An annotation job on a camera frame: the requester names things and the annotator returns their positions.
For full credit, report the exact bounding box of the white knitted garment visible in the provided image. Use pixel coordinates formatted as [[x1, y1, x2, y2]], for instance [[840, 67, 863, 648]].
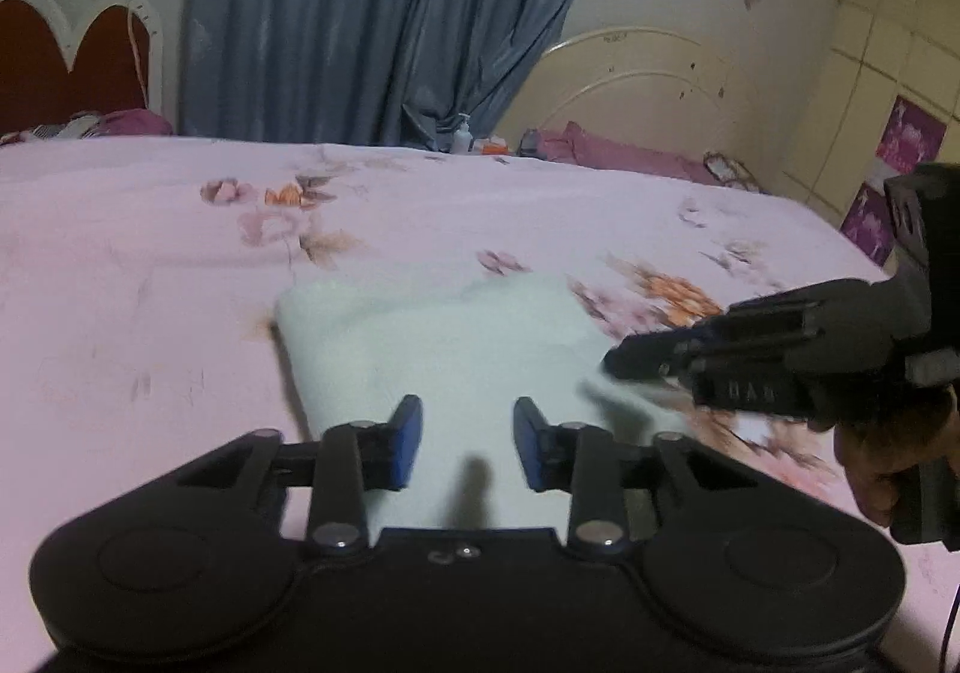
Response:
[[277, 273, 690, 531]]

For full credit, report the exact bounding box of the person's right hand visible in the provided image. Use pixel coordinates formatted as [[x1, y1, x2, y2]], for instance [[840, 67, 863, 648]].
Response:
[[833, 400, 958, 528]]

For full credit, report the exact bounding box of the magenta wardrobe poster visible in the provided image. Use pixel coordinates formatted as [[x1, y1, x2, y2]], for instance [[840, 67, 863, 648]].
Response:
[[839, 184, 893, 267], [875, 96, 947, 174]]

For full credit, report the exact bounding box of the magenta pillow on far bed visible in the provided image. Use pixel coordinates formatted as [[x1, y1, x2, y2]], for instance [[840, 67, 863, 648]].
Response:
[[537, 122, 719, 185]]

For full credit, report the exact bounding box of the cream arched headboard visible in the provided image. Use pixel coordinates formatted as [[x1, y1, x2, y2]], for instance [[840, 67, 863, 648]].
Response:
[[494, 26, 763, 177]]

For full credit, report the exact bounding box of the pink floral bed sheet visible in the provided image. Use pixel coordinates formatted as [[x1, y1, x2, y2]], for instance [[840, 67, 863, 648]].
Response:
[[0, 133, 960, 673]]

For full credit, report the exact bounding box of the white lotion bottle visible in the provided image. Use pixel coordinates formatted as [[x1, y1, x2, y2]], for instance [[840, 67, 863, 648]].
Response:
[[449, 113, 473, 156]]

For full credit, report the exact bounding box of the cream wardrobe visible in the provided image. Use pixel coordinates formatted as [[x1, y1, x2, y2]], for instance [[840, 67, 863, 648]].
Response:
[[781, 0, 958, 228]]

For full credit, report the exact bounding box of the magenta pillow near red headboard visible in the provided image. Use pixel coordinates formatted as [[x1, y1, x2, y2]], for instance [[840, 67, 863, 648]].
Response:
[[2, 109, 174, 146]]

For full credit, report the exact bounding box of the blue grey curtain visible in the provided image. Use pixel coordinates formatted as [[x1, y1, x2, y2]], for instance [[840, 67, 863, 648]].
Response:
[[179, 0, 573, 151]]

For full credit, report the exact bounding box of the red white scalloped headboard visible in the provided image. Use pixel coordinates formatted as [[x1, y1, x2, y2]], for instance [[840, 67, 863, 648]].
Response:
[[2, 0, 164, 135]]

